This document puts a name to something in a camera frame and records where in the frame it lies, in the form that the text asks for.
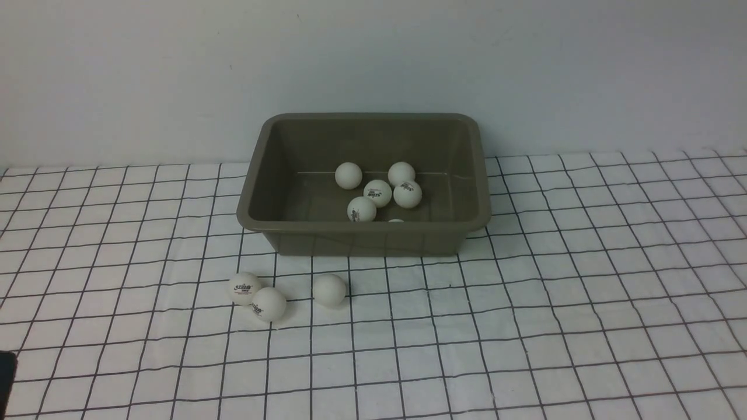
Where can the white ball with red logo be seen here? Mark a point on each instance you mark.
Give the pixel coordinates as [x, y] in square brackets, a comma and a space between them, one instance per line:
[242, 287]

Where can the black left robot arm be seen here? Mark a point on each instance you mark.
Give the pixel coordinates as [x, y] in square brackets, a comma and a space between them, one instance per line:
[8, 367]

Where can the olive plastic bin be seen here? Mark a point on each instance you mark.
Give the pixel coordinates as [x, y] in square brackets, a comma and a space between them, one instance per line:
[290, 195]

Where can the plain white ball left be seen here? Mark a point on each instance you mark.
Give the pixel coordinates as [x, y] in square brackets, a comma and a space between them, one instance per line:
[329, 290]

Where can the white ball with black logo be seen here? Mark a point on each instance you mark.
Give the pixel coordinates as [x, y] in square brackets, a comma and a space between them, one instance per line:
[268, 304]

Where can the white black-grid tablecloth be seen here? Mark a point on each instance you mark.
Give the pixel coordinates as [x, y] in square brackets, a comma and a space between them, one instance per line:
[606, 286]

